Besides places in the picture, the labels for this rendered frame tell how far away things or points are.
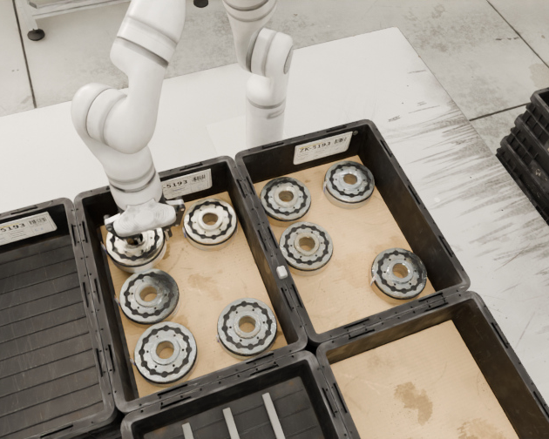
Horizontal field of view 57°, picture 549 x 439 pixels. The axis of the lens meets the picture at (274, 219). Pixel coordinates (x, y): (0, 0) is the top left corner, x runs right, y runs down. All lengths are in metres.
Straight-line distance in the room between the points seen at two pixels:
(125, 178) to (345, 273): 0.46
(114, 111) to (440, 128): 0.97
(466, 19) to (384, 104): 1.68
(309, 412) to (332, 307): 0.19
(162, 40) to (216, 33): 2.04
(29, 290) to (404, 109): 1.01
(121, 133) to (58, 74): 1.98
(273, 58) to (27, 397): 0.74
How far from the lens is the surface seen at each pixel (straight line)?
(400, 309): 0.86
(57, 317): 0.98
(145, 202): 0.78
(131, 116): 0.64
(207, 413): 0.88
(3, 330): 1.01
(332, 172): 1.06
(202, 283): 0.95
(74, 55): 2.69
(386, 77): 1.51
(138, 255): 0.92
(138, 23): 0.66
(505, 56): 2.92
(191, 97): 1.40
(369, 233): 1.03
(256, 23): 0.90
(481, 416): 0.96
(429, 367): 0.95
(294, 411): 0.88
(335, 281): 0.96
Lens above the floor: 1.70
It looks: 59 degrees down
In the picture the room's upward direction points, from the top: 6 degrees clockwise
